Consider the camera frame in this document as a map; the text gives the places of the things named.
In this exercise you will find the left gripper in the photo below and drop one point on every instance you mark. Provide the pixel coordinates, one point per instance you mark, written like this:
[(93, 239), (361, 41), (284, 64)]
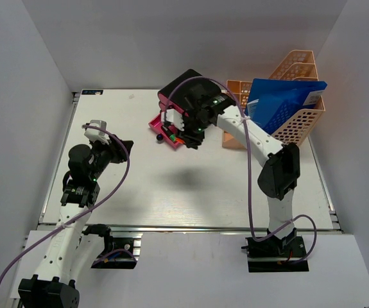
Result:
[(118, 153)]

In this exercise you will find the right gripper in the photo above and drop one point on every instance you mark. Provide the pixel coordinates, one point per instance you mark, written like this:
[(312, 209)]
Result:
[(190, 139)]

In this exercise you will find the orange highlighter marker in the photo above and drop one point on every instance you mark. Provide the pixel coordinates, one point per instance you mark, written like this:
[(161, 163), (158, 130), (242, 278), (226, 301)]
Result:
[(179, 140)]

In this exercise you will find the green highlighter marker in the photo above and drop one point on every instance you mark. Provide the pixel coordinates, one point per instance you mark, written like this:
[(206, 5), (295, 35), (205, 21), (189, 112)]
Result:
[(171, 136)]

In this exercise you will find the black pink drawer organizer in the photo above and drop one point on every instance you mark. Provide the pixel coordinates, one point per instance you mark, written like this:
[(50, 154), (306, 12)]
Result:
[(187, 93)]

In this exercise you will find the blue plastic folder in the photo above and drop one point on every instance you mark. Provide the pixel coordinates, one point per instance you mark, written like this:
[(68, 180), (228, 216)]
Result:
[(272, 102)]

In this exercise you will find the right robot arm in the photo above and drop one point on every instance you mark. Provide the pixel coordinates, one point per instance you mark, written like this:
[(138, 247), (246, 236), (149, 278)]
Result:
[(280, 163)]

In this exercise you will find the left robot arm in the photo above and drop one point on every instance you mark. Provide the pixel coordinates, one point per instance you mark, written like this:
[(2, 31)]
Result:
[(75, 247)]

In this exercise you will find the black label sticker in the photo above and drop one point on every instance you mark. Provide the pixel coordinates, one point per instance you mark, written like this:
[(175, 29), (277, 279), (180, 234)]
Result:
[(92, 92)]

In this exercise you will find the peach file rack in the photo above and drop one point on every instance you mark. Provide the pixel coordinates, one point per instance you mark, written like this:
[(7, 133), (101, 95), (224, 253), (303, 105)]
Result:
[(298, 65)]

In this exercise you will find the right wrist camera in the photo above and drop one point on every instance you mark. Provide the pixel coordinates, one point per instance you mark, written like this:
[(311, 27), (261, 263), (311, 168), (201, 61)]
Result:
[(172, 119)]

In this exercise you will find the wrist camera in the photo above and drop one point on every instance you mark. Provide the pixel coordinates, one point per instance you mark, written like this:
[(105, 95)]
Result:
[(172, 119), (95, 131)]

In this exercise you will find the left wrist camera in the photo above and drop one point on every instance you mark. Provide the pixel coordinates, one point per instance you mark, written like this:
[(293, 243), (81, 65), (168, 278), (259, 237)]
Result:
[(95, 131)]

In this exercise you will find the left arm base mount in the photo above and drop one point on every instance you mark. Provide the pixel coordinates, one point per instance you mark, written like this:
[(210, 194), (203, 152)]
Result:
[(119, 252)]

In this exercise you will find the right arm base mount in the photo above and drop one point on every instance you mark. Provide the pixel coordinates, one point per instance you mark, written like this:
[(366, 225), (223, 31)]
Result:
[(265, 257)]

